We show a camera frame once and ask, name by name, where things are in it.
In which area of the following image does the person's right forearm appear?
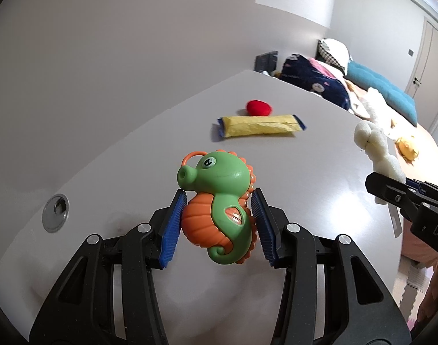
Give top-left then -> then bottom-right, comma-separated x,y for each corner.
417,255 -> 438,333

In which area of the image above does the pink cloth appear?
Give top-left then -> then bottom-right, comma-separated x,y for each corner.
308,57 -> 346,81

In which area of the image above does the navy printed blanket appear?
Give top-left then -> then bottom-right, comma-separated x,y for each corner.
279,54 -> 350,111

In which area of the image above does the white goose plush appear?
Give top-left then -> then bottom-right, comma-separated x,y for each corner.
360,87 -> 390,124

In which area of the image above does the black box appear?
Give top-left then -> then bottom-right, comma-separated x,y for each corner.
254,51 -> 279,73

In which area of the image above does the grey desk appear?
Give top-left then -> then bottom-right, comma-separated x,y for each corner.
0,68 -> 408,345

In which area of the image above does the white lumpy foam piece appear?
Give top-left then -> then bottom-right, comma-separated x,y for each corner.
353,120 -> 408,204

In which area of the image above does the green orange seahorse toy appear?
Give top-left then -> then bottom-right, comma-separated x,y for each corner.
176,150 -> 258,266

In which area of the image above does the silver desk cable grommet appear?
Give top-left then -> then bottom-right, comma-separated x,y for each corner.
42,194 -> 70,233

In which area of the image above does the red plush ball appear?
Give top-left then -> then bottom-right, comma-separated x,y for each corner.
246,99 -> 273,116

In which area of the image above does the teal cushion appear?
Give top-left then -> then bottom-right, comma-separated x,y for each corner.
346,60 -> 418,127

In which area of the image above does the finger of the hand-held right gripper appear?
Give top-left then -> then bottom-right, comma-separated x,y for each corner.
405,179 -> 438,210
365,172 -> 421,223

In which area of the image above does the white door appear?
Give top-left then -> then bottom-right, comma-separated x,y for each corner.
405,17 -> 438,99

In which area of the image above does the yellow snack packet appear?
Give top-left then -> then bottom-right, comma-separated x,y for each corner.
217,114 -> 308,139

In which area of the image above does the yellow duck plush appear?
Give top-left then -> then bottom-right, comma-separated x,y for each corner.
394,136 -> 420,162

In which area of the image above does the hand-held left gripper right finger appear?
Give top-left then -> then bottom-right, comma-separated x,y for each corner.
250,188 -> 412,345

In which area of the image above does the patchwork patterned pillow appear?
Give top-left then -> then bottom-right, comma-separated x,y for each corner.
317,38 -> 352,77

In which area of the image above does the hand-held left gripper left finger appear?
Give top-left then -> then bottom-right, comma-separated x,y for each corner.
27,189 -> 188,345

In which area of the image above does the bed with orange sheet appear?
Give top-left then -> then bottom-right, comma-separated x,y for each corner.
343,79 -> 438,263

